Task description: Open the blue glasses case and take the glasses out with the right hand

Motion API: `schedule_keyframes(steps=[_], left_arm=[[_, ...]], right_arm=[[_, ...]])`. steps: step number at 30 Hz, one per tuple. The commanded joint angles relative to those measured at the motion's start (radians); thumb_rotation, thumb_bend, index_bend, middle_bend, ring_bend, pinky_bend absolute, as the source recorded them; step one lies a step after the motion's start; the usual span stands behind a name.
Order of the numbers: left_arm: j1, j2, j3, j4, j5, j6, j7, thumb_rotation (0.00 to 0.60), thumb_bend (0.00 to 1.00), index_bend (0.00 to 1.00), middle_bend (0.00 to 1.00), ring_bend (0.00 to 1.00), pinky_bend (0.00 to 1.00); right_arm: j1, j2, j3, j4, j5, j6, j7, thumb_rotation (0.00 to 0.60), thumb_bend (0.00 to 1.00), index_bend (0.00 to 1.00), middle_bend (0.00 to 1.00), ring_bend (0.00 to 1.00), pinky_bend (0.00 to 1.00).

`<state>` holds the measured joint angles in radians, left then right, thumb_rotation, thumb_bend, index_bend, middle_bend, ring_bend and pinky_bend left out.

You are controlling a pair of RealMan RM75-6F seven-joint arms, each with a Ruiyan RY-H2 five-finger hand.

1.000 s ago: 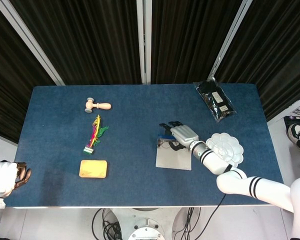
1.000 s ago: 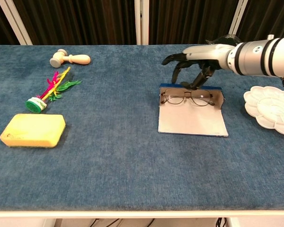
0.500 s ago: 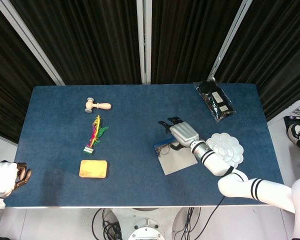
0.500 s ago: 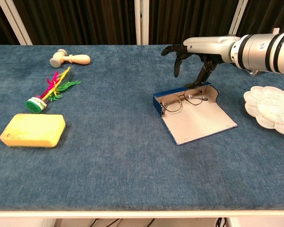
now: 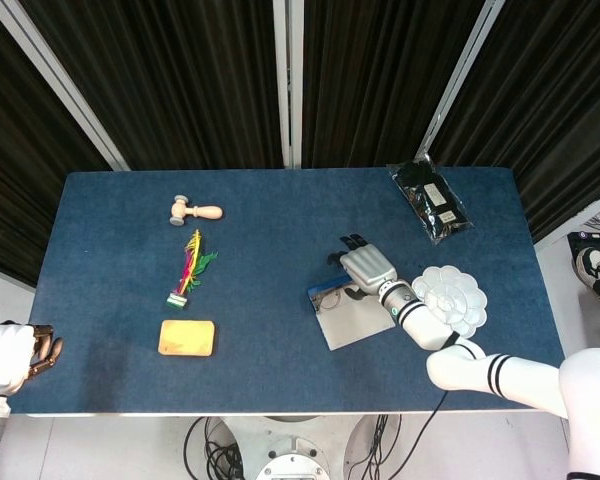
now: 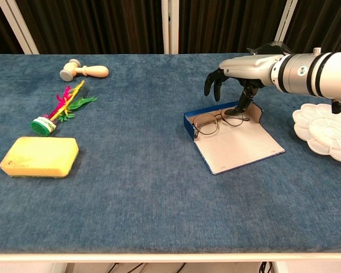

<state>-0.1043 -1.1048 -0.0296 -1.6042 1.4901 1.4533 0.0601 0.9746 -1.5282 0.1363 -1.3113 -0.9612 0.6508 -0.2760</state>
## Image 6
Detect blue table cloth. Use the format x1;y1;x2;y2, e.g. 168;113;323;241
0;53;341;254

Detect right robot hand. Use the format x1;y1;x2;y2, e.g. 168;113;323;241
203;55;284;117

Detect thin-rimmed eyeglasses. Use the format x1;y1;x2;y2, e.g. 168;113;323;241
192;109;250;139

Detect small wooden mallet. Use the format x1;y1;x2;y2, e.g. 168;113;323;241
59;59;110;82

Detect black curtain panel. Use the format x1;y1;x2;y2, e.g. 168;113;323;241
178;0;288;55
0;0;25;55
15;0;164;55
284;0;341;54

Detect blue rectangular box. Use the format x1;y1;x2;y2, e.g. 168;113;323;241
183;101;286;175

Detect white flower-shaped paint palette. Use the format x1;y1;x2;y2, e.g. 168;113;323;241
292;102;341;163

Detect white frame post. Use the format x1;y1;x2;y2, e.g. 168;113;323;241
161;0;180;55
274;0;298;43
0;0;40;55

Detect colourful feather shuttlecock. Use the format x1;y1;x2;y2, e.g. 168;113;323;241
30;80;99;137

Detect black item in plastic bag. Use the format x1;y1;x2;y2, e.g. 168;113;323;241
246;41;295;57

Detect yellow sponge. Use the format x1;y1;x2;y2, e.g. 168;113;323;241
0;136;80;179

